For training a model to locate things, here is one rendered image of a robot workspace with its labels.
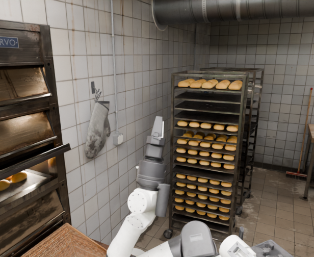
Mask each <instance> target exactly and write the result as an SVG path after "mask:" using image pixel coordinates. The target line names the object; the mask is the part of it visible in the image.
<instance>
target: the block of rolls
mask: <svg viewBox="0 0 314 257"><path fill-rule="evenodd" d="M26 178H27V173H26V172H24V171H21V172H19V173H17V174H15V175H12V176H10V177H8V178H5V179H3V180H1V181H0V191H2V190H5V189H7V188H8V187H9V186H10V183H9V181H8V180H9V179H11V181H12V182H13V183H17V182H20V181H22V180H24V179H26Z"/></svg>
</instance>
